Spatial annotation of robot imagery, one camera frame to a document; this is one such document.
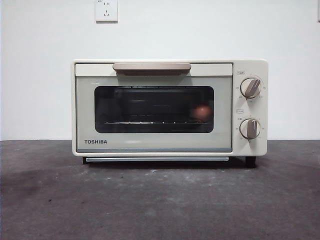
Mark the cream oven knob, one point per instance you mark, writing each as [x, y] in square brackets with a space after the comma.
[249, 88]
[250, 128]

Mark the white wall socket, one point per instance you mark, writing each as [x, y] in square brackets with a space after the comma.
[107, 12]

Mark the black oven foot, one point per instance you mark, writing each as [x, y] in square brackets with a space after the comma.
[84, 161]
[250, 162]

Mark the silver crumb tray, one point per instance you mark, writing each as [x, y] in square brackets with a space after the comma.
[155, 159]

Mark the cream Toshiba toaster oven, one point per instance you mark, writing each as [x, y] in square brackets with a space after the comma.
[251, 147]

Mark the brown egg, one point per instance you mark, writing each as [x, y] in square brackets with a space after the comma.
[202, 112]

